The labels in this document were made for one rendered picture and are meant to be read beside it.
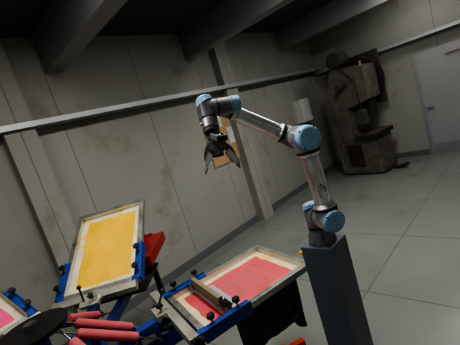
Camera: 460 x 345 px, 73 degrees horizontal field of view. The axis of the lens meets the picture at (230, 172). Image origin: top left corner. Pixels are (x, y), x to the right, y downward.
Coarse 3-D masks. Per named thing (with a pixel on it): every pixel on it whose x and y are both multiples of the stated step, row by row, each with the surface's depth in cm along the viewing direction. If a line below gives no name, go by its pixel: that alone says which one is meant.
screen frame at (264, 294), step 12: (252, 252) 237; (264, 252) 230; (276, 252) 221; (228, 264) 226; (300, 264) 198; (288, 276) 185; (276, 288) 179; (168, 300) 201; (252, 300) 173; (264, 300) 175; (180, 312) 183; (192, 324) 167
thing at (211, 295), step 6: (192, 282) 203; (198, 282) 197; (198, 288) 197; (204, 288) 187; (210, 288) 185; (204, 294) 190; (210, 294) 180; (216, 294) 176; (210, 300) 184; (216, 300) 174; (222, 300) 173; (222, 306) 173
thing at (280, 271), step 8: (272, 264) 212; (272, 272) 202; (280, 272) 199; (288, 272) 196; (272, 280) 193; (256, 288) 189; (264, 288) 187; (232, 296) 189; (248, 296) 183; (208, 304) 188; (200, 312) 183; (208, 312) 180; (216, 312) 178
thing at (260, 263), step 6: (252, 258) 231; (246, 264) 224; (258, 264) 219; (264, 264) 216; (234, 270) 220; (222, 276) 218; (228, 276) 215; (216, 282) 212; (192, 294) 205; (186, 300) 201; (192, 300) 198; (198, 300) 197; (204, 300) 194; (192, 306) 191; (198, 306) 190
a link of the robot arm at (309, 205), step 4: (304, 204) 167; (308, 204) 163; (312, 204) 161; (304, 208) 165; (308, 208) 162; (312, 208) 161; (304, 212) 166; (308, 212) 163; (312, 212) 159; (308, 216) 163; (308, 220) 165; (308, 224) 166; (312, 224) 164; (312, 228) 165; (316, 228) 163
